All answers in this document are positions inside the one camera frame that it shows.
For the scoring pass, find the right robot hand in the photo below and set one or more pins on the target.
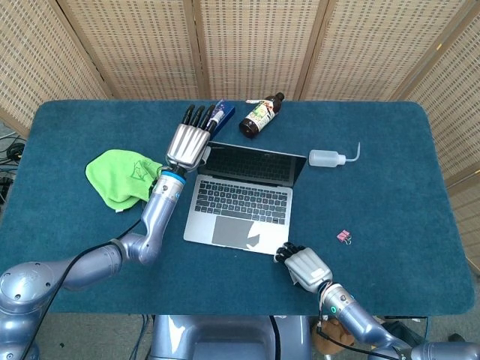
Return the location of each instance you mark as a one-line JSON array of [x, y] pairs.
[[307, 268]]

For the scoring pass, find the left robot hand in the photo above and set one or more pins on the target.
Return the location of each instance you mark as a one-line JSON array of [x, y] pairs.
[[187, 146]]

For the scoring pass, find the silver laptop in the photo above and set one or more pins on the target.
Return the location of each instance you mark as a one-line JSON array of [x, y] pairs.
[[240, 198]]

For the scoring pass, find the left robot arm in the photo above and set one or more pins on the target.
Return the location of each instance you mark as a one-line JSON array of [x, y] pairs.
[[157, 217]]

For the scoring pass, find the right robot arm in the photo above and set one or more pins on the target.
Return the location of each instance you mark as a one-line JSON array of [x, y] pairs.
[[356, 315]]

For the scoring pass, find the pink binder clip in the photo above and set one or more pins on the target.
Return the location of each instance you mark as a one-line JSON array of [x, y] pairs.
[[342, 235]]

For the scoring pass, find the blue rectangular box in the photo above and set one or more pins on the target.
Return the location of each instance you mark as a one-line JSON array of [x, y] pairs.
[[227, 110]]

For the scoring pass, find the brown plush toy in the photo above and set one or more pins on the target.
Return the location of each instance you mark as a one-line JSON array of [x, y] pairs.
[[330, 337]]

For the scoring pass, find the green microfiber cloth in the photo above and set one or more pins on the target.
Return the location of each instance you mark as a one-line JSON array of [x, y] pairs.
[[116, 176]]

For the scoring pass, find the brown glass bottle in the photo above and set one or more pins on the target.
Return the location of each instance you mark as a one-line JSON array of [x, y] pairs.
[[258, 116]]

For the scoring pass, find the blue table mat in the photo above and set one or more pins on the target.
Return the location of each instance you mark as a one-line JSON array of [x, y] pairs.
[[93, 131]]

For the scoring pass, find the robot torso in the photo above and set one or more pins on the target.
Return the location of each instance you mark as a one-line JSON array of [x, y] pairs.
[[228, 337]]

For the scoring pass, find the white plastic wash bottle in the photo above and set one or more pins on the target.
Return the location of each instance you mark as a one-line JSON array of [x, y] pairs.
[[324, 157]]

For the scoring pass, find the woven folding screen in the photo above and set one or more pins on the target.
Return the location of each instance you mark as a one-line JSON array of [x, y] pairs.
[[255, 45]]

